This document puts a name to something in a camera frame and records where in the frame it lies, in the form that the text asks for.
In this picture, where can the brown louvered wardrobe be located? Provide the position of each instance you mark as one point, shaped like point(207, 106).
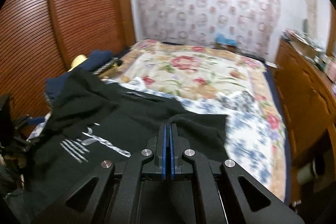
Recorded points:
point(41, 38)

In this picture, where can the circle patterned lace curtain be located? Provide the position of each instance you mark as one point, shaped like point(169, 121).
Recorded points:
point(249, 23)

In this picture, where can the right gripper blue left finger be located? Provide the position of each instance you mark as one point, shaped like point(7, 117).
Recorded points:
point(158, 146)

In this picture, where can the floral red beige blanket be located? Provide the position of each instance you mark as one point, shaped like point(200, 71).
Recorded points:
point(209, 81)

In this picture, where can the cardboard box with clutter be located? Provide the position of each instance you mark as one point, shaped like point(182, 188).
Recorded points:
point(304, 45)

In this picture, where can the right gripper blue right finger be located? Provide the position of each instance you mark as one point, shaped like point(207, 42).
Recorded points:
point(179, 167)

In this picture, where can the black t-shirt white script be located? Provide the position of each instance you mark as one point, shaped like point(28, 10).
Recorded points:
point(91, 122)

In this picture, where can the blue item on box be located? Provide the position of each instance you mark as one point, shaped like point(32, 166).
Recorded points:
point(223, 43)

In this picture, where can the blue white floral bedsheet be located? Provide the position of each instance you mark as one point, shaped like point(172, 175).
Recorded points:
point(92, 121)

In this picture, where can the dark circle patterned cloth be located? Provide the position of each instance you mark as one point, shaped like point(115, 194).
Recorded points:
point(114, 62)

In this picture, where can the small grey desk fan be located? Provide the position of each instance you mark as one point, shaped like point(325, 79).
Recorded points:
point(305, 26)

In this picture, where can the brown wooden sideboard cabinet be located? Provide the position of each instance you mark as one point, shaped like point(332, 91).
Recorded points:
point(308, 106)

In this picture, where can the navy blue folded cloth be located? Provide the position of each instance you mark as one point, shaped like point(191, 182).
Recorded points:
point(95, 60)

